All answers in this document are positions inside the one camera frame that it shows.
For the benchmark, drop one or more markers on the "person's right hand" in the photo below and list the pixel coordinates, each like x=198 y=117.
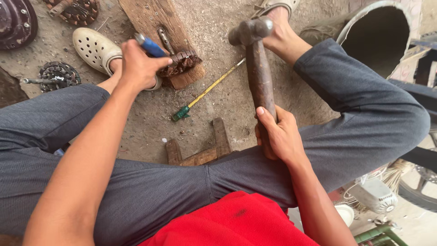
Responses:
x=283 y=136

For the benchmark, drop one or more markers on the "person's left hand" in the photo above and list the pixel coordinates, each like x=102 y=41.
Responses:
x=138 y=71

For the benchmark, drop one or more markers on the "copper-wound stator with shaft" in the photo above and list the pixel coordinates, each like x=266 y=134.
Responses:
x=76 y=11
x=186 y=61

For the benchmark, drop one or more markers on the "white perforated clog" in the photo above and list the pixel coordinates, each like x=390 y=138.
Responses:
x=94 y=47

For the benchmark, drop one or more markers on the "worn wooden plank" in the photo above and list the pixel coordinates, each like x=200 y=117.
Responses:
x=150 y=17

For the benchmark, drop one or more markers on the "low wooden stool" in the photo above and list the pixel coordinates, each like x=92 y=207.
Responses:
x=220 y=136

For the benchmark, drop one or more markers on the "stripped stator with shaft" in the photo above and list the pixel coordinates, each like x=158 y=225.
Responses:
x=61 y=76

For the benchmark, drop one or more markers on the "person's grey trousers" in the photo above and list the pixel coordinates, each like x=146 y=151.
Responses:
x=358 y=112

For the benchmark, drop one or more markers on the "person's red shirt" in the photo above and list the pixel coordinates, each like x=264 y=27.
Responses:
x=232 y=222

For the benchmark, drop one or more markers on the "white bowl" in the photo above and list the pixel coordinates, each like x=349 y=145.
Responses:
x=345 y=214

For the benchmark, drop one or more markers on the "white fan motor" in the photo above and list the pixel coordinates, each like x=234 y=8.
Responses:
x=374 y=194

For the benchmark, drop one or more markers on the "straw broom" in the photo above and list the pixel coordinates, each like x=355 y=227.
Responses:
x=396 y=172

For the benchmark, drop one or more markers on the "dark maroon fan motor cover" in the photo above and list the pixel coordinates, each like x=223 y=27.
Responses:
x=15 y=22

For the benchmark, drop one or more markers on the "beige sandal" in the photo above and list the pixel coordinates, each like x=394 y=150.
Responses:
x=280 y=4

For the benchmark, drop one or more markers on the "large white hollow drum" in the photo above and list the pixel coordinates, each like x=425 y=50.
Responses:
x=375 y=37

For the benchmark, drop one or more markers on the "green metal stand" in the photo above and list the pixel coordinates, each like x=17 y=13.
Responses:
x=379 y=235

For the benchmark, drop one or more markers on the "black rubber tyre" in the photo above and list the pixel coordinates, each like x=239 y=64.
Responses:
x=416 y=196

